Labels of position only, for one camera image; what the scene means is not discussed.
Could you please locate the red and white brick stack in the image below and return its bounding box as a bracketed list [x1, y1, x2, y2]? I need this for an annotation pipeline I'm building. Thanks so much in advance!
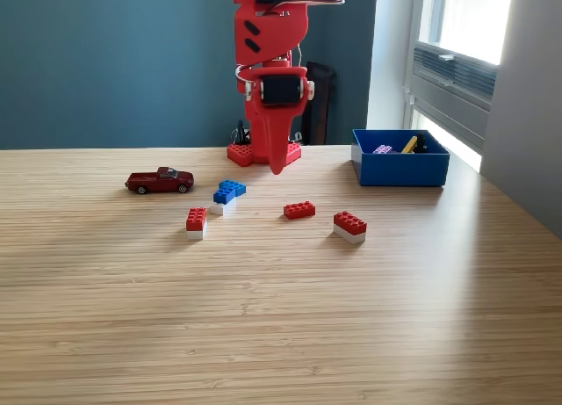
[332, 210, 369, 245]
[185, 207, 208, 241]

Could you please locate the yellow toy digger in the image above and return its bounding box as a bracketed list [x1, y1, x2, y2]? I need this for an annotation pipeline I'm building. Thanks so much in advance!
[400, 131, 429, 155]

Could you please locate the blue plastic bin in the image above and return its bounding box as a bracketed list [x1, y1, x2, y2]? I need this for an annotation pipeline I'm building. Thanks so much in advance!
[350, 128, 451, 188]

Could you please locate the dark wooden chair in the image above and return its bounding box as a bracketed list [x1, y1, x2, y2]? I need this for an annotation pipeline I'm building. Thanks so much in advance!
[300, 61, 339, 146]

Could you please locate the blue and white brick stack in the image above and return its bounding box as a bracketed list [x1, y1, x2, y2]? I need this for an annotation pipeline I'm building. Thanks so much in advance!
[209, 179, 248, 216]

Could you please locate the dark red toy car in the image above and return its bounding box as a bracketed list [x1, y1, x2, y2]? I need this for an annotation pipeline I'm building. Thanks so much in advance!
[124, 166, 195, 196]

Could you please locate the grey louvred window vent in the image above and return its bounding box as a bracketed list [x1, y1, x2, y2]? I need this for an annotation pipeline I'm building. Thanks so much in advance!
[411, 42, 499, 102]

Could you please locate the white framed window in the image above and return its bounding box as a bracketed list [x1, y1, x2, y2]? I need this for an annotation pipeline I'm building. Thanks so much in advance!
[415, 0, 515, 67]

